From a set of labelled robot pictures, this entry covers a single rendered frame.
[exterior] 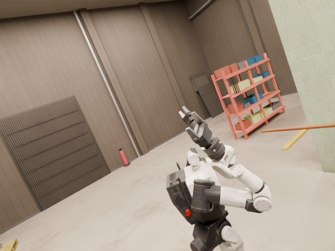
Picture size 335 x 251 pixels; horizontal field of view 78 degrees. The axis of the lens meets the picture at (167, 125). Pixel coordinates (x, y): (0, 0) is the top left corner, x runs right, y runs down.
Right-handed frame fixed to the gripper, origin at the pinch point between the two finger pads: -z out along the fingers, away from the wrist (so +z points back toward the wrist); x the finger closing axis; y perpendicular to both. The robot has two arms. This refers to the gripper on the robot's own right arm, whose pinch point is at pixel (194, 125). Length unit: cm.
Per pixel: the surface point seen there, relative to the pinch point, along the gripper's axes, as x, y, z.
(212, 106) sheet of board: 830, -377, 420
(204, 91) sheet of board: 868, -380, 340
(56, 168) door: 248, -702, 77
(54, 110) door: 380, -649, -65
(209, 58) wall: 1039, -316, 256
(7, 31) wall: 475, -626, -342
